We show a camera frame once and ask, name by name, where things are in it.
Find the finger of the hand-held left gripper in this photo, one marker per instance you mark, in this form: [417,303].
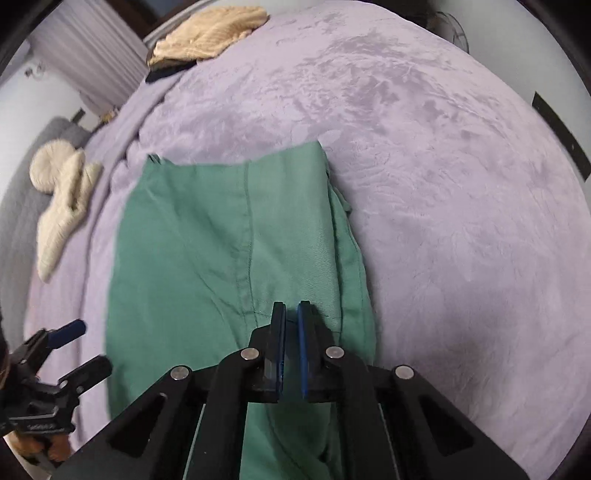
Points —
[87,369]
[69,330]

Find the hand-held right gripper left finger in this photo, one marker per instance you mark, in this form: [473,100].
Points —
[277,341]

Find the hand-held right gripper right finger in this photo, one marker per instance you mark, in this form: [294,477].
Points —
[304,350]

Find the green jacket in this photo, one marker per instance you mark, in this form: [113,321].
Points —
[184,254]

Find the person's left hand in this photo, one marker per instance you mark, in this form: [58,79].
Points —
[57,450]

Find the cream quilted cloth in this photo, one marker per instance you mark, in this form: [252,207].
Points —
[64,203]

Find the grey sofa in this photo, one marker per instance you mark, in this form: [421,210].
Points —
[27,184]

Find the purple plush blanket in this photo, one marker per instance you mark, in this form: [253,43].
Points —
[438,207]

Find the pale pleated curtain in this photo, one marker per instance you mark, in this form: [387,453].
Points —
[92,55]

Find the cream knitted cloth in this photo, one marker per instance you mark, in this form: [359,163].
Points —
[207,32]

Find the black wall strip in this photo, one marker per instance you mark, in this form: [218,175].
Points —
[563,134]

